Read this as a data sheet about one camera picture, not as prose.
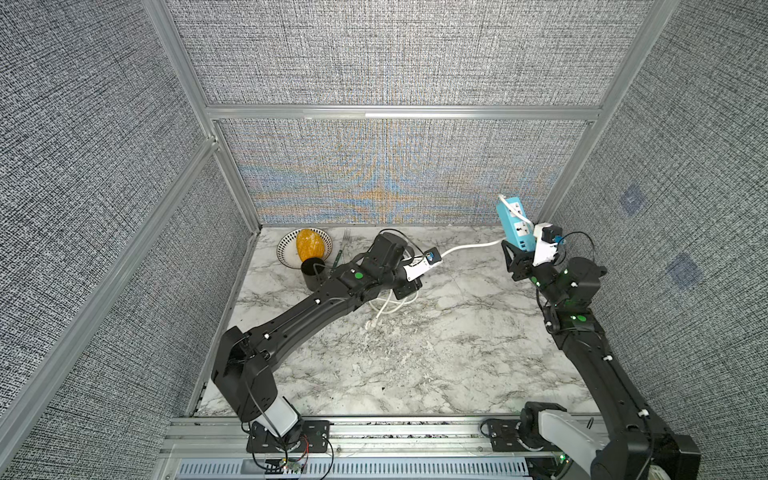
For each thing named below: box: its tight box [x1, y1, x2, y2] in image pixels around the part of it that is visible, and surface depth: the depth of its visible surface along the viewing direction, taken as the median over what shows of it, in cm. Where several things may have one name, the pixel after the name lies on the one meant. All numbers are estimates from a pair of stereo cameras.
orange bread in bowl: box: [296, 229, 325, 262], surface depth 108 cm
